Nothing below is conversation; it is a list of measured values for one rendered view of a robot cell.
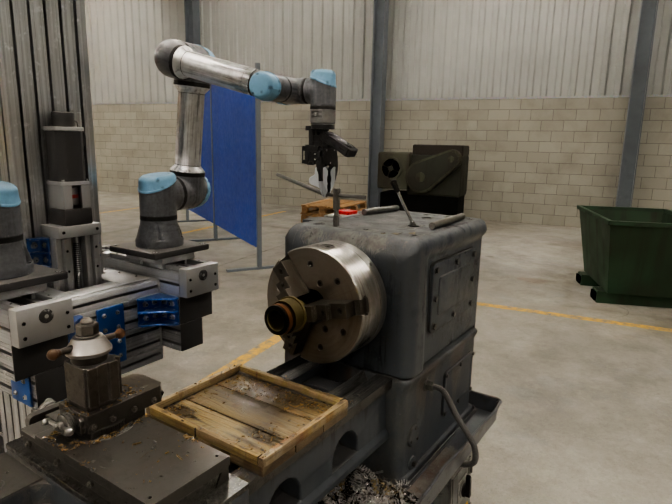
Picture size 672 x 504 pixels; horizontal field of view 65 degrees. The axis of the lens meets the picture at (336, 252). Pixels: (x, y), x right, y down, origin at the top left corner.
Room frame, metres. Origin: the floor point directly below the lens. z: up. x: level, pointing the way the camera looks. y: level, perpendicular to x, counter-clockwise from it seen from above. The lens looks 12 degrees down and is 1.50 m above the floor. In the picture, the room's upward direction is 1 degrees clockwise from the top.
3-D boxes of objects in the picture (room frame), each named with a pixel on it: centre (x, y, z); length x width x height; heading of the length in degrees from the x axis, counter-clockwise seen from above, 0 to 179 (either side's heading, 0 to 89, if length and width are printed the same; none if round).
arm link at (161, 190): (1.72, 0.58, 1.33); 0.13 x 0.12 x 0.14; 155
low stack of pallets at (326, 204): (9.59, 0.03, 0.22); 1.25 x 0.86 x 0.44; 159
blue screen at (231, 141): (7.99, 1.85, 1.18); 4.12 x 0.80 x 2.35; 27
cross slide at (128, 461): (0.87, 0.40, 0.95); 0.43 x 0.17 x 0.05; 56
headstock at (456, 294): (1.72, -0.18, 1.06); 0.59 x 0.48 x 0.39; 146
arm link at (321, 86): (1.61, 0.05, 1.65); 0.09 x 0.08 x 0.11; 65
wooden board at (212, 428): (1.14, 0.20, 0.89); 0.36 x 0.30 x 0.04; 56
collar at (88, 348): (0.91, 0.45, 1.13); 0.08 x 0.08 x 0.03
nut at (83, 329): (0.91, 0.45, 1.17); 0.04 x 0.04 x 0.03
